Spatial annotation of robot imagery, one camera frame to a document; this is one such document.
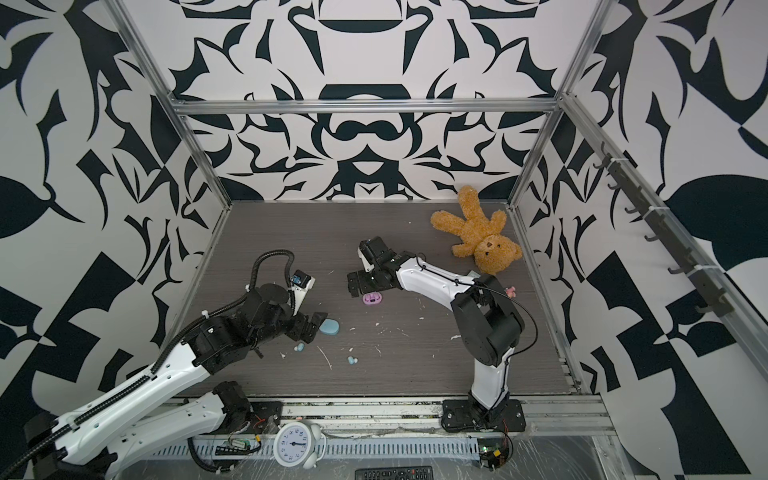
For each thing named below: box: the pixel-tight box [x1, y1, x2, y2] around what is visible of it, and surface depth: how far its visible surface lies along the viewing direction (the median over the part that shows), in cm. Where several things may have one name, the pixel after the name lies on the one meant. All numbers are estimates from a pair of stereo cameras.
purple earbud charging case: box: [362, 292, 383, 305], surface depth 95 cm
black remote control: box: [355, 466, 434, 480], surface depth 68 cm
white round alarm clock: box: [270, 421, 326, 469], surface depth 70 cm
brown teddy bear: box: [430, 186, 523, 275], surface depth 104 cm
